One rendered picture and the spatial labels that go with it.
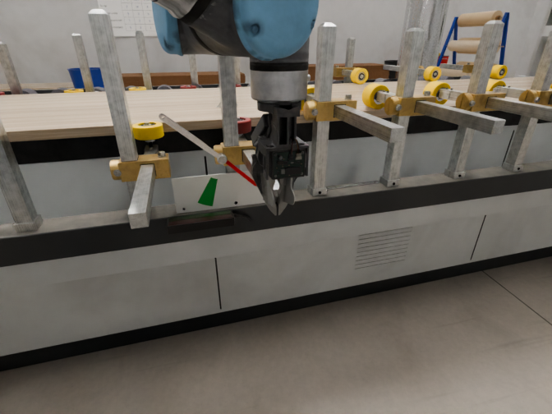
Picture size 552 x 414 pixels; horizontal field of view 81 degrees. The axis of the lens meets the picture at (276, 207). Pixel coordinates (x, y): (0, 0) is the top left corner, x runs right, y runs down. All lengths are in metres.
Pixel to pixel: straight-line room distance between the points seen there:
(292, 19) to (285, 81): 0.19
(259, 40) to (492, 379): 1.45
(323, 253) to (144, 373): 0.83
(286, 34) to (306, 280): 1.23
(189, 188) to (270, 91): 0.45
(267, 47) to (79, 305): 1.23
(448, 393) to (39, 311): 1.47
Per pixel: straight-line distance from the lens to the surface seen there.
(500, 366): 1.63
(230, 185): 0.88
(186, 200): 0.89
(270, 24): 0.31
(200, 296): 1.37
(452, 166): 1.24
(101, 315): 1.42
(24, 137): 1.11
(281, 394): 1.32
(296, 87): 0.51
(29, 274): 1.09
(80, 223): 0.96
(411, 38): 1.01
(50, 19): 8.34
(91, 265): 1.04
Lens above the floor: 1.11
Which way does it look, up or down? 27 degrees down
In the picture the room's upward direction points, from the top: straight up
